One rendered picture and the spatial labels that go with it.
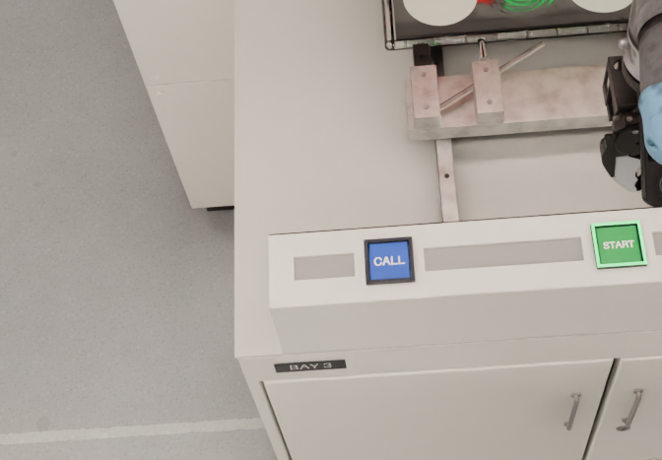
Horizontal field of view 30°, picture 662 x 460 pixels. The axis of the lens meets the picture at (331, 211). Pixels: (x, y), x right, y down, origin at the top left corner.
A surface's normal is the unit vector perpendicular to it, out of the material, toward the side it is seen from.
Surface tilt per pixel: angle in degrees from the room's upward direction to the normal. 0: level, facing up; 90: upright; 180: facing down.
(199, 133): 90
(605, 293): 90
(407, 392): 90
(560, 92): 0
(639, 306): 90
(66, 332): 0
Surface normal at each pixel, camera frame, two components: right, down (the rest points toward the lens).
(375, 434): 0.04, 0.88
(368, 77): -0.08, -0.48
